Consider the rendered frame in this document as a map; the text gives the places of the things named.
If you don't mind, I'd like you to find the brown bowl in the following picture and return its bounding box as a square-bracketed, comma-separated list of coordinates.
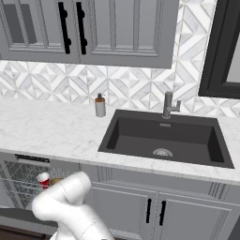
[49, 177, 66, 187]

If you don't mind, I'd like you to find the grey base cupboard door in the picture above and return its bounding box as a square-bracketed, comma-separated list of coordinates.
[88, 182, 159, 240]
[154, 191, 234, 240]

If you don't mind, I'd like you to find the red cup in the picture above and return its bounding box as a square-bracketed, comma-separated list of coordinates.
[36, 172, 52, 190]

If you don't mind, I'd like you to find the white soap dispenser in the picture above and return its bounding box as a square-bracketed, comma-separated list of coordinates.
[94, 92, 107, 118]

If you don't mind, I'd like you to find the grey metal tap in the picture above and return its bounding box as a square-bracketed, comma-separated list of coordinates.
[161, 91, 183, 120]

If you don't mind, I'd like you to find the dark grey sink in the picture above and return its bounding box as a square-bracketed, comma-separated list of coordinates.
[97, 108, 235, 170]

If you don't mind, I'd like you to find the wide grey wall cupboard door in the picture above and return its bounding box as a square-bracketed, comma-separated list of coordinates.
[79, 0, 181, 69]

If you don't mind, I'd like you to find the black base cupboard handle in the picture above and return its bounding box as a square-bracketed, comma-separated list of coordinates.
[145, 198, 153, 225]
[158, 200, 167, 227]

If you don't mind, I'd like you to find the black wall cupboard handle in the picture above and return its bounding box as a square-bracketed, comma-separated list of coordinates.
[57, 1, 72, 55]
[75, 1, 89, 56]

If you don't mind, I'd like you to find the dishwasher with wire rack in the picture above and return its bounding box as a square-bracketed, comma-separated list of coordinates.
[0, 152, 83, 210]

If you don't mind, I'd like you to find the black window frame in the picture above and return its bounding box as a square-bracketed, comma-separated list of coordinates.
[198, 0, 240, 100]

